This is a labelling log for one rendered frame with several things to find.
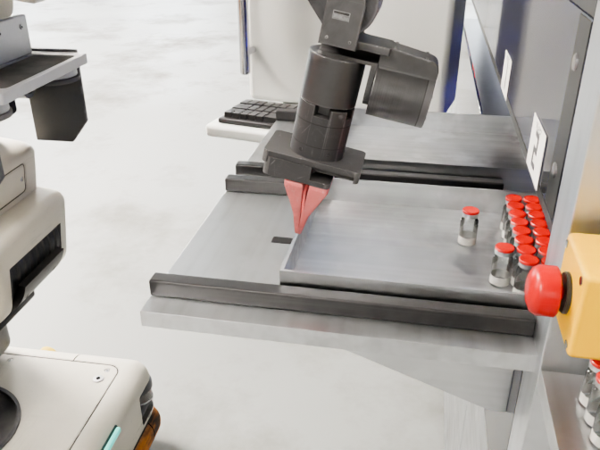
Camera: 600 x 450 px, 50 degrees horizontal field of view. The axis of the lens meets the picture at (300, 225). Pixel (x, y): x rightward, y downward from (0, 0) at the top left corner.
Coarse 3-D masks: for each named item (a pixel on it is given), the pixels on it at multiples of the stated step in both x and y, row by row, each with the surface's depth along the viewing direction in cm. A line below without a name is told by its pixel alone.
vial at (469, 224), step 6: (462, 216) 79; (468, 216) 77; (474, 216) 77; (462, 222) 78; (468, 222) 78; (474, 222) 78; (462, 228) 78; (468, 228) 78; (474, 228) 78; (462, 234) 79; (468, 234) 78; (474, 234) 78; (462, 240) 79; (468, 240) 79; (474, 240) 79
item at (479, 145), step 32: (352, 128) 120; (384, 128) 120; (416, 128) 119; (448, 128) 118; (480, 128) 117; (512, 128) 116; (384, 160) 96; (416, 160) 105; (448, 160) 105; (480, 160) 105; (512, 160) 105
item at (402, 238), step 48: (336, 192) 91; (384, 192) 89; (432, 192) 88; (480, 192) 87; (528, 192) 86; (336, 240) 81; (384, 240) 81; (432, 240) 81; (480, 240) 81; (336, 288) 68; (384, 288) 66; (432, 288) 65; (480, 288) 65
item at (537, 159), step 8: (536, 120) 71; (536, 128) 71; (536, 136) 70; (544, 136) 66; (536, 144) 70; (544, 144) 66; (528, 152) 74; (528, 160) 74; (536, 160) 69; (536, 168) 69; (536, 176) 68; (536, 184) 68
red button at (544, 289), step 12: (540, 264) 50; (528, 276) 50; (540, 276) 48; (552, 276) 48; (528, 288) 49; (540, 288) 48; (552, 288) 48; (528, 300) 49; (540, 300) 48; (552, 300) 48; (540, 312) 49; (552, 312) 48
